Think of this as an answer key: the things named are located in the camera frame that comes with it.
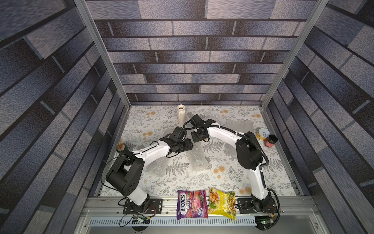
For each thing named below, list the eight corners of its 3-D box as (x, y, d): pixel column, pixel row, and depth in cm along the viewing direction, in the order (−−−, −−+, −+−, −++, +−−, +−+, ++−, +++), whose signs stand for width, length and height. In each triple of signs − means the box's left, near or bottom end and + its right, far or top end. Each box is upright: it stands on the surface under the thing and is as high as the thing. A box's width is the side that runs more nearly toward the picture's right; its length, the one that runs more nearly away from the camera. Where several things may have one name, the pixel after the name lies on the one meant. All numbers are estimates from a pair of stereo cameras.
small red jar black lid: (264, 147, 98) (270, 141, 91) (262, 141, 101) (267, 134, 94) (272, 147, 98) (278, 141, 91) (269, 141, 101) (275, 134, 94)
